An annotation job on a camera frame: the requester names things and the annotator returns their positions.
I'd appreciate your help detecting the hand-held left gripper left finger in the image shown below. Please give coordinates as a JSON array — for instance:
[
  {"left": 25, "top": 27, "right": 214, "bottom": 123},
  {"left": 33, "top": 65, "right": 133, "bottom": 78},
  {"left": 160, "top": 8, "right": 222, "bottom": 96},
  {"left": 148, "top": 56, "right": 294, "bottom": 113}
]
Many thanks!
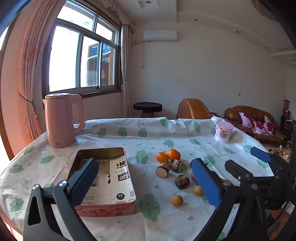
[{"left": 23, "top": 158, "right": 99, "bottom": 241}]

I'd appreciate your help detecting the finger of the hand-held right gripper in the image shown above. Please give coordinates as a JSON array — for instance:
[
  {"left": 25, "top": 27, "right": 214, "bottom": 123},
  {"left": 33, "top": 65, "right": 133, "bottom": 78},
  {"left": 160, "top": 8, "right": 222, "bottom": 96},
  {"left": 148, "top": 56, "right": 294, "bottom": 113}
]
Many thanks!
[
  {"left": 250, "top": 146, "right": 290, "bottom": 174},
  {"left": 225, "top": 159, "right": 281, "bottom": 186}
]

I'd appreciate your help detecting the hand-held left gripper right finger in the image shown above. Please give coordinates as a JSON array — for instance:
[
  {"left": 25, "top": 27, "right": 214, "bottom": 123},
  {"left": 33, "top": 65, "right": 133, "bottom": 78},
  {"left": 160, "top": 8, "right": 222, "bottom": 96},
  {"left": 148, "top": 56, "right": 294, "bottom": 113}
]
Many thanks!
[{"left": 191, "top": 158, "right": 270, "bottom": 241}]

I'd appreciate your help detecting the dark brown water chestnut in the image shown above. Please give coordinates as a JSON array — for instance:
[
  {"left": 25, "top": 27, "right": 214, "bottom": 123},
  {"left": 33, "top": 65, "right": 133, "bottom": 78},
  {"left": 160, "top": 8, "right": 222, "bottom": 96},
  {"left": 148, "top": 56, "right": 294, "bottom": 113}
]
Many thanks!
[{"left": 175, "top": 175, "right": 190, "bottom": 189}]

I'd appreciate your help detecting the purple sugarcane piece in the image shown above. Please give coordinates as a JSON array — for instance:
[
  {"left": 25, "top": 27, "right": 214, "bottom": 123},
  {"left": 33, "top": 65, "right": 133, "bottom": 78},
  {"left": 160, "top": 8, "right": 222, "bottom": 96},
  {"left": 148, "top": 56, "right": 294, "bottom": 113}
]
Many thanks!
[
  {"left": 156, "top": 162, "right": 171, "bottom": 178},
  {"left": 170, "top": 159, "right": 182, "bottom": 172}
]

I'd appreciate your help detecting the pink tin box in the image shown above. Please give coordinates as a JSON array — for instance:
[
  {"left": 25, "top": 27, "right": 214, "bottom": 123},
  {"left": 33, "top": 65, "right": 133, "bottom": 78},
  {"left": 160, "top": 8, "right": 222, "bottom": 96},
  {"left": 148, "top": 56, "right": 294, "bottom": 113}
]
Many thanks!
[{"left": 67, "top": 147, "right": 137, "bottom": 217}]

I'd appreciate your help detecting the large textured mandarin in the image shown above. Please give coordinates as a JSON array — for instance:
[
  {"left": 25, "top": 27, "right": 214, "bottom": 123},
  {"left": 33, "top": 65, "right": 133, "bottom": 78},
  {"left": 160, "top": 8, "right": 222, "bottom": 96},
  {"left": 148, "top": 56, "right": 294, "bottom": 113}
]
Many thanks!
[{"left": 166, "top": 149, "right": 181, "bottom": 161}]

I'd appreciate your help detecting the smooth orange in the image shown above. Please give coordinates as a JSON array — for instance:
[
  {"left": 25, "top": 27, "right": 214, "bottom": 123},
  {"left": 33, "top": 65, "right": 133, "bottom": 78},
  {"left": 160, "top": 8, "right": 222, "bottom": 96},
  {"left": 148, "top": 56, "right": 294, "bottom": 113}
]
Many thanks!
[{"left": 156, "top": 152, "right": 169, "bottom": 163}]

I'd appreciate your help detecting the pink floral cushion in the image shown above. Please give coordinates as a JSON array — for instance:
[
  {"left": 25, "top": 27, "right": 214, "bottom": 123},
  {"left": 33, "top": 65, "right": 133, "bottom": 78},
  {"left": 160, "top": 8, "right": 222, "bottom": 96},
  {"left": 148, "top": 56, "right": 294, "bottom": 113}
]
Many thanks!
[
  {"left": 264, "top": 115, "right": 277, "bottom": 135},
  {"left": 239, "top": 112, "right": 255, "bottom": 129}
]

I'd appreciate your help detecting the white printed leaflet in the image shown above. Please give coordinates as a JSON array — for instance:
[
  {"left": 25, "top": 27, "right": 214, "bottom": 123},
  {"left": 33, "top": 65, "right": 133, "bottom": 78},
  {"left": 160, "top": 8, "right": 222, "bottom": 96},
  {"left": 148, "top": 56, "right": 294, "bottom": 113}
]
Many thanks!
[{"left": 79, "top": 155, "right": 136, "bottom": 205}]

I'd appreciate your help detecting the dark rack with red items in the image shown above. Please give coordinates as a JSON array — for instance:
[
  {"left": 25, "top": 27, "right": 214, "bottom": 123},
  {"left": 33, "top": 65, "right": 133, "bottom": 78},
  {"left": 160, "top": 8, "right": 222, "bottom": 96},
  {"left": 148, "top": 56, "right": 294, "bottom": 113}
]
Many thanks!
[{"left": 280, "top": 99, "right": 296, "bottom": 141}]

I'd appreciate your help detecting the pink cartoon cup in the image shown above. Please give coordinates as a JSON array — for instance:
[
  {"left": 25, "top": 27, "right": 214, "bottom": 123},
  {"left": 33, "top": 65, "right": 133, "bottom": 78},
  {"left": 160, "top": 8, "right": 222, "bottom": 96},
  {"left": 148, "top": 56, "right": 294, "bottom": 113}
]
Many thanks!
[{"left": 214, "top": 121, "right": 234, "bottom": 144}]

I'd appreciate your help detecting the white green-print tablecloth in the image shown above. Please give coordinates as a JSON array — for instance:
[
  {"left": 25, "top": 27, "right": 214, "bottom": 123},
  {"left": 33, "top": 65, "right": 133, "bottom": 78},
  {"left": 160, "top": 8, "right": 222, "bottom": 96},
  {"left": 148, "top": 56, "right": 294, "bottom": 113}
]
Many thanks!
[{"left": 0, "top": 117, "right": 289, "bottom": 241}]

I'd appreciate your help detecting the brown leather sofa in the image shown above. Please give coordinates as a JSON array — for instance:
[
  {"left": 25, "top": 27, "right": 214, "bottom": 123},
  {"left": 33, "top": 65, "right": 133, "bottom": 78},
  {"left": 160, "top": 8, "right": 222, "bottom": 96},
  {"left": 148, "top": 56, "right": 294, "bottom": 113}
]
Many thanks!
[{"left": 224, "top": 105, "right": 288, "bottom": 146}]

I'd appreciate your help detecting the pink electric kettle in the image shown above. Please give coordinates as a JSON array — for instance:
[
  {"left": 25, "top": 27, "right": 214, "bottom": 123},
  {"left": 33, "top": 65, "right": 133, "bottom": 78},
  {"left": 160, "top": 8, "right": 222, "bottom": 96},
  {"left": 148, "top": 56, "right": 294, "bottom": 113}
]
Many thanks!
[{"left": 42, "top": 93, "right": 84, "bottom": 148}]

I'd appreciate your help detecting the brown leather armchair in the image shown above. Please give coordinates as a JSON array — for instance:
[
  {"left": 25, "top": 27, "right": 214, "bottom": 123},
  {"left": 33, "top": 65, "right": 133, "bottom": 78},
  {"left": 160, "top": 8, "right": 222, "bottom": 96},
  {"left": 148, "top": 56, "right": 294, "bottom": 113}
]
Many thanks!
[{"left": 176, "top": 98, "right": 211, "bottom": 120}]

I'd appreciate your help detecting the dark round stool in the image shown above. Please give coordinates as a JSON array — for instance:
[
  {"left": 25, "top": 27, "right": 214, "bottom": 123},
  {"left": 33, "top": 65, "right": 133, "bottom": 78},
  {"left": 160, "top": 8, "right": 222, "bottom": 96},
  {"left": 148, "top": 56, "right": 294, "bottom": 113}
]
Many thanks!
[{"left": 133, "top": 102, "right": 163, "bottom": 118}]

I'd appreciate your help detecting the pink floral curtain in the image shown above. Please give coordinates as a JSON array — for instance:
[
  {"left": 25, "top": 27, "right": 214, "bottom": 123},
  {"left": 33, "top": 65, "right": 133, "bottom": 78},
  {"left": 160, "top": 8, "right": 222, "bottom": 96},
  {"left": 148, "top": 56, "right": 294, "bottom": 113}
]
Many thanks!
[{"left": 17, "top": 0, "right": 67, "bottom": 149}]

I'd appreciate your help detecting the pale tied curtain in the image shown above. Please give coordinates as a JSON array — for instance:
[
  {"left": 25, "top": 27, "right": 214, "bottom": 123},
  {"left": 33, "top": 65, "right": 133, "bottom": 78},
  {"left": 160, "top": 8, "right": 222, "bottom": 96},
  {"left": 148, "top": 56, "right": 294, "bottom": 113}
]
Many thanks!
[{"left": 121, "top": 23, "right": 134, "bottom": 118}]

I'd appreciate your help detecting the sliding window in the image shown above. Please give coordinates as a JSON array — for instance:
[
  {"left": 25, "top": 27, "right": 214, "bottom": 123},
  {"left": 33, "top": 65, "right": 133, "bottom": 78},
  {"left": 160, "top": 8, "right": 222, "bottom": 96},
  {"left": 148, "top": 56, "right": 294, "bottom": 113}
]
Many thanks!
[{"left": 43, "top": 0, "right": 122, "bottom": 99}]

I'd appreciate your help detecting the woven ceiling lamp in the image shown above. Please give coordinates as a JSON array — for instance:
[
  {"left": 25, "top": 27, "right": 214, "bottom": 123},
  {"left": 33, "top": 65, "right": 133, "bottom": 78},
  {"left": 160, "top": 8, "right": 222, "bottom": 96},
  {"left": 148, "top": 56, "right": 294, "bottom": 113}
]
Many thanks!
[{"left": 252, "top": 0, "right": 277, "bottom": 20}]

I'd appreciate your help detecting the white air conditioner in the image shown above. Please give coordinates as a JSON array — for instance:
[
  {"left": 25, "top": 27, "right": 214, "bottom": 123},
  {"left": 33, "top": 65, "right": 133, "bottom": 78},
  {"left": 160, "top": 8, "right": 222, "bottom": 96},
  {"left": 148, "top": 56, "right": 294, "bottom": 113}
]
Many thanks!
[{"left": 143, "top": 30, "right": 178, "bottom": 42}]

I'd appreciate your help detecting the frilled curtain valance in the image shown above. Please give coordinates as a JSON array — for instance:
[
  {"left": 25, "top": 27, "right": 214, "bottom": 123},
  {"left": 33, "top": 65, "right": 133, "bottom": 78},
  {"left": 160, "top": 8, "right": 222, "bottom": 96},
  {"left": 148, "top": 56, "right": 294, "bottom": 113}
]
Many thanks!
[{"left": 88, "top": 0, "right": 136, "bottom": 26}]

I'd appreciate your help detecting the ceiling vent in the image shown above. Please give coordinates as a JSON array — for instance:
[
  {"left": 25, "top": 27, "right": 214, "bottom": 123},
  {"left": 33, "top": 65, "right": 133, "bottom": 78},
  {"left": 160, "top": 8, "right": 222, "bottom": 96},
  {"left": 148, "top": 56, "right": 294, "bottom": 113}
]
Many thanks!
[{"left": 137, "top": 0, "right": 162, "bottom": 10}]

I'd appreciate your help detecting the wooden door frame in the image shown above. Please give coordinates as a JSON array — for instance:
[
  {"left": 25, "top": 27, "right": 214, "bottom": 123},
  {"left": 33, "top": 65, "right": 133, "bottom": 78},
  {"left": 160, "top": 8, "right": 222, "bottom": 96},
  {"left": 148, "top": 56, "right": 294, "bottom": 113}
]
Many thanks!
[{"left": 0, "top": 23, "right": 16, "bottom": 160}]

